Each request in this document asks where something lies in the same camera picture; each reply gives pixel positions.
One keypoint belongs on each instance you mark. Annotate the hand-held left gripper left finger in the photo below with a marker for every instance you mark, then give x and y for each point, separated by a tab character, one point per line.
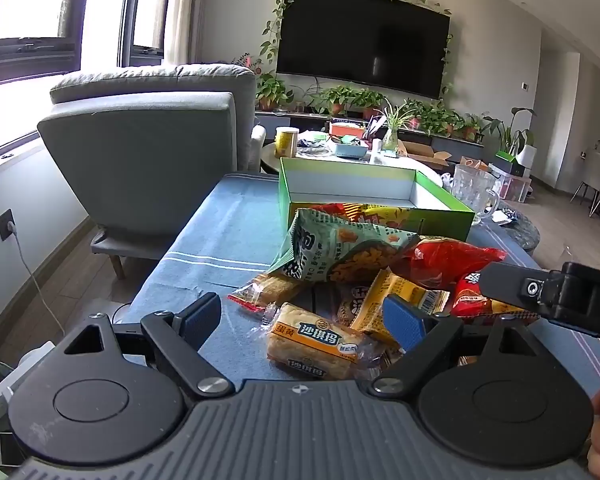
202	317

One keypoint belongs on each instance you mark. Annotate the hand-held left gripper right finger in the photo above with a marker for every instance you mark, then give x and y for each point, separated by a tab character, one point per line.
405	325

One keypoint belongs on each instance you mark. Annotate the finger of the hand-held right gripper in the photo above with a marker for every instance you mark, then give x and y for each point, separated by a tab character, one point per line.
507	282

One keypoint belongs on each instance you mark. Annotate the yellow snack packet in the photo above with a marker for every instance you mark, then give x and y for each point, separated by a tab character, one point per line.
380	300

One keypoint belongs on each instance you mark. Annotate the red printed chip bag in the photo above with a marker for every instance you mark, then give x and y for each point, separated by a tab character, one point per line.
475	300

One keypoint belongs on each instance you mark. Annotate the shiny red snack bag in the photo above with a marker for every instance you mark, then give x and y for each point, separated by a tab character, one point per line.
445	260

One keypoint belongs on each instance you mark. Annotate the clear pastry packet red ends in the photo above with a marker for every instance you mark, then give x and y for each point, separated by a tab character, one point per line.
275	290

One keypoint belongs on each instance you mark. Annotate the green cardboard box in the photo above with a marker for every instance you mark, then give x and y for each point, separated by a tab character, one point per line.
445	225

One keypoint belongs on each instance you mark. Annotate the green snack bag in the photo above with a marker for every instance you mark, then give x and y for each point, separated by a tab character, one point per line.
350	250

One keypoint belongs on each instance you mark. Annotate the yellow label pastry packet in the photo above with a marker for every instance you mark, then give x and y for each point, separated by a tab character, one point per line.
305	340

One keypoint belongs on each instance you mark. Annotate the red yellow snack bag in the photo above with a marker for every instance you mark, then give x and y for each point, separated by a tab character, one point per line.
375	215

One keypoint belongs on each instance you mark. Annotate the dark round low table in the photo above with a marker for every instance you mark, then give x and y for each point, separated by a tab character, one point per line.
517	235

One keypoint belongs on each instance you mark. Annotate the clear storage bin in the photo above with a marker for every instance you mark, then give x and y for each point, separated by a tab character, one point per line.
512	187

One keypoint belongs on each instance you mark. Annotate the glass pitcher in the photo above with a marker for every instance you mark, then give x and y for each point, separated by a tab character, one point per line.
472	190

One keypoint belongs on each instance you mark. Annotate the dining chairs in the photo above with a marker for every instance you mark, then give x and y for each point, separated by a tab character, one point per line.
597	190

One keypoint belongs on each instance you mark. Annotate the black box green lid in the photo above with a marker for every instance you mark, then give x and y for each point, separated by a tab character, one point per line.
510	164

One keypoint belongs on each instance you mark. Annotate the yellow carton with plastic bag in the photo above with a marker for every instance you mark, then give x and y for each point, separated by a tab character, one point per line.
472	165

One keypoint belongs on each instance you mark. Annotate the large leaf plant white pot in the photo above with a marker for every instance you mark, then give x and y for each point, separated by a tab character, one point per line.
522	147

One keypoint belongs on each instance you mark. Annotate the open cardboard box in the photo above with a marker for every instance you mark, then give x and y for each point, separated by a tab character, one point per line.
425	152

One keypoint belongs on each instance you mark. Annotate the grey armchair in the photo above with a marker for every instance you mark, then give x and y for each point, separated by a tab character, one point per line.
150	160

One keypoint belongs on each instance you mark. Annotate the cluster of potted plants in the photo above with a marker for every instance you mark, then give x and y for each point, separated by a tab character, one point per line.
440	117

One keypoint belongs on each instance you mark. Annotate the white cup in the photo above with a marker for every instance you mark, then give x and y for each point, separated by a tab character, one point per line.
377	146

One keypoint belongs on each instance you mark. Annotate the blue plastic basket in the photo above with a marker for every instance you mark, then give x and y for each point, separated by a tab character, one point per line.
347	149

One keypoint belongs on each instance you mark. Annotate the spider plant in glass vase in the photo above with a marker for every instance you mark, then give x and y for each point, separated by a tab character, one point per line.
391	135

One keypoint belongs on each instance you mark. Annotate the white round table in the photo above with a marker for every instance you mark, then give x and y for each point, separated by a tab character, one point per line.
320	156

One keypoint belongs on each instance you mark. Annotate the yellow tin can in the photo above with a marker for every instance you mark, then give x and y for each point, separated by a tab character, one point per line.
286	142

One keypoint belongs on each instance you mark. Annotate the white power strip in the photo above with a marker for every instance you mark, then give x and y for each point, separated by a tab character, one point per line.
15	385

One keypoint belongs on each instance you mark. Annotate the orange box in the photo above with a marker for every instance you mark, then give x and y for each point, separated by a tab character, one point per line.
345	129

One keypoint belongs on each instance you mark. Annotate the potted green plant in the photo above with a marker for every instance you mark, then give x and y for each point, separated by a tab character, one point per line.
367	100
271	91
335	97

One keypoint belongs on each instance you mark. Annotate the red berry decoration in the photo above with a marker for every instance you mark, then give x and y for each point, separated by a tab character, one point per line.
252	64

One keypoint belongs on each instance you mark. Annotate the dark framed window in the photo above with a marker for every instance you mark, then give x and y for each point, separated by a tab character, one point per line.
30	50
140	55

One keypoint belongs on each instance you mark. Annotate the black television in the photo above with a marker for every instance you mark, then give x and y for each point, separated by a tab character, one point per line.
365	40

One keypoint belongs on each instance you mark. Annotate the beige curtain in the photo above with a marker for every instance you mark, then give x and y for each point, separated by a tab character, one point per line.
185	10

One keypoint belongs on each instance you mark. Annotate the black wall socket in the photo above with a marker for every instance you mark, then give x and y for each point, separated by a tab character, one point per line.
2	220

